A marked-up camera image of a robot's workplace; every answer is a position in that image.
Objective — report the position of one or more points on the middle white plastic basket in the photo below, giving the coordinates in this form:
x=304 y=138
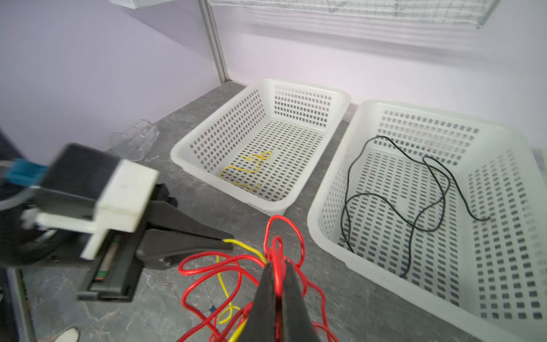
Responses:
x=445 y=210

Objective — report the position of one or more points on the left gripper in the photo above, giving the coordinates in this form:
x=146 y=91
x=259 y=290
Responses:
x=114 y=276

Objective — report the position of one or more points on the white mesh wall box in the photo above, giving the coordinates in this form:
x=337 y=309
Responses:
x=139 y=4

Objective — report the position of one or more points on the clear plastic cup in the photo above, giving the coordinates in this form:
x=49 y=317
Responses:
x=135 y=141

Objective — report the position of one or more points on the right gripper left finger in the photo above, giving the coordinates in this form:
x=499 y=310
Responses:
x=262 y=322

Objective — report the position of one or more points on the white plastic basket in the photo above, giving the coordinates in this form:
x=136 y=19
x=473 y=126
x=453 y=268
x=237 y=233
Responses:
x=262 y=146
x=445 y=210

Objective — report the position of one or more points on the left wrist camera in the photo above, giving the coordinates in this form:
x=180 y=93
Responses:
x=83 y=192

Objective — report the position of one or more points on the white wire wall shelf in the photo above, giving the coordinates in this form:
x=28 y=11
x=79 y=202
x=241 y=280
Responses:
x=469 y=12

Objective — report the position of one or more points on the white knitted glove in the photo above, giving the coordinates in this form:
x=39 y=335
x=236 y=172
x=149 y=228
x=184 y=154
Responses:
x=69 y=335

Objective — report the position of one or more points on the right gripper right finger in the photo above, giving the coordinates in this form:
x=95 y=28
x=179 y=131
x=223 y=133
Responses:
x=295 y=321

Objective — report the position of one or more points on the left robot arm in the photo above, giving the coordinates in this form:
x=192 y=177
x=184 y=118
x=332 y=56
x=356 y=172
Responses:
x=93 y=209

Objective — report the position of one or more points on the left white plastic basket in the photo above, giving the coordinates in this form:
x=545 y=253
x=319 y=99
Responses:
x=262 y=146

